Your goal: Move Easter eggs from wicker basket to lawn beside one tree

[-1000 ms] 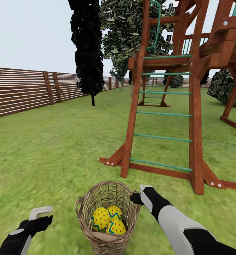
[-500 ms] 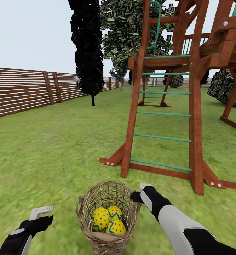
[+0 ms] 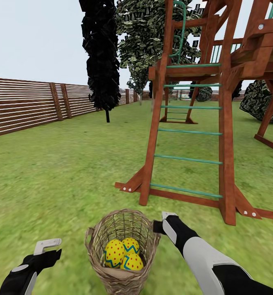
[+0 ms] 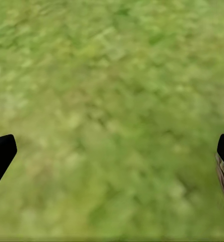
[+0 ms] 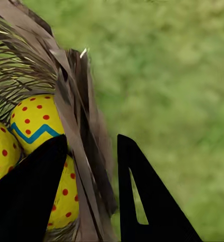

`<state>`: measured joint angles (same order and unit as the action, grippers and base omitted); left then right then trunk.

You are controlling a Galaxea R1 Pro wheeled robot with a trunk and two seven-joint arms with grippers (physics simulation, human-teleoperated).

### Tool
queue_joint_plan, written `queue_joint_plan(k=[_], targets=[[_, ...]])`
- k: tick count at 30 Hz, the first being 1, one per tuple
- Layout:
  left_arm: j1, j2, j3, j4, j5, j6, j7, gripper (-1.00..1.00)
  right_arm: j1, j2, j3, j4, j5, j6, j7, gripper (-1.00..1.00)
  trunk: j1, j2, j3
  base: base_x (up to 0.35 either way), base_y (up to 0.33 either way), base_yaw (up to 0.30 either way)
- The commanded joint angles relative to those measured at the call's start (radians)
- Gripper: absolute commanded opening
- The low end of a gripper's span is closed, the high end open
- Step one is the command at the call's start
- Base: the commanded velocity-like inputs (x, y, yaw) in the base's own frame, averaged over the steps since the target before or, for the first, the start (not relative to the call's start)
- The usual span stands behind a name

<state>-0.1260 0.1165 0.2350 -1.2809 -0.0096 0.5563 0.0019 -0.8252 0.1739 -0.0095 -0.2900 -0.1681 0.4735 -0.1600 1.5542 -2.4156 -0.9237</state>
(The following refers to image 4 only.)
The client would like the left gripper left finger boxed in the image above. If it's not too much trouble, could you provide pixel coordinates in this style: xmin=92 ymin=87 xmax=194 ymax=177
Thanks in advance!
xmin=0 ymin=134 xmax=17 ymax=180

